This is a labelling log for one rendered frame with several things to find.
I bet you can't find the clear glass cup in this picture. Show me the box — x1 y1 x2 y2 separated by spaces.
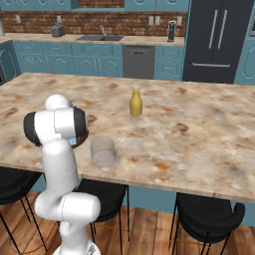
90 134 117 168

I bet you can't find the marble kitchen island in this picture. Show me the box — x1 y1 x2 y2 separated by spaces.
0 72 255 228

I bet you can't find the yellow bottle with white cap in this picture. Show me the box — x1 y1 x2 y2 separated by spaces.
128 85 143 117

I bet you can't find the grey dishwasher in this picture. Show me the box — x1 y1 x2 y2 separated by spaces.
122 44 156 81

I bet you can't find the black bar stool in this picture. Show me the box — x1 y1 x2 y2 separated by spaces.
75 178 131 255
0 166 50 255
168 192 247 255

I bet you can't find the teal base cupboard run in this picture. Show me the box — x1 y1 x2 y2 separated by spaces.
0 39 185 84

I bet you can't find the grey sink with tap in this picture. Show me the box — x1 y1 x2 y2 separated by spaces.
76 25 126 43

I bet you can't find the black coffee machine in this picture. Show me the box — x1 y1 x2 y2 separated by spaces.
166 20 177 43

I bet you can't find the grey toaster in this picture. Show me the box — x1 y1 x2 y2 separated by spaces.
51 20 66 39

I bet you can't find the black double-door fridge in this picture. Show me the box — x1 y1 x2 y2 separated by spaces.
181 0 255 86

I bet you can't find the teal tall cupboard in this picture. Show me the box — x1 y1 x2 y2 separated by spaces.
233 0 255 87

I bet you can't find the teal wall cupboard run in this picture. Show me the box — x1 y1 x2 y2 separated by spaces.
0 0 191 14

